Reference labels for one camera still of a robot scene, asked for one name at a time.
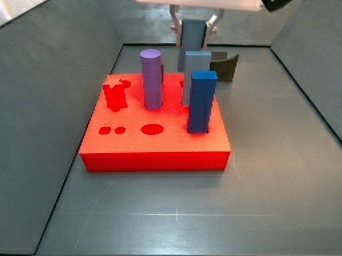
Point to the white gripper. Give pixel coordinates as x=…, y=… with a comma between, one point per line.
x=247, y=5

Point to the dark olive curved fixture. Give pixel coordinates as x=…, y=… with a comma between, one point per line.
x=224, y=64

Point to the red fixture base block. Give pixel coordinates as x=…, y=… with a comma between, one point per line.
x=137, y=139

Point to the light blue square peg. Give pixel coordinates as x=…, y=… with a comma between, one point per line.
x=197, y=61

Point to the purple cylinder peg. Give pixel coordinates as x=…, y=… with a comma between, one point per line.
x=152, y=75

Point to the dark blue rectangular peg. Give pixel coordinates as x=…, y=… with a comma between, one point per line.
x=204, y=83

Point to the red star peg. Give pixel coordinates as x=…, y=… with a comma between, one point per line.
x=116, y=95

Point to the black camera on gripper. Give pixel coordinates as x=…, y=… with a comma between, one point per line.
x=275, y=5

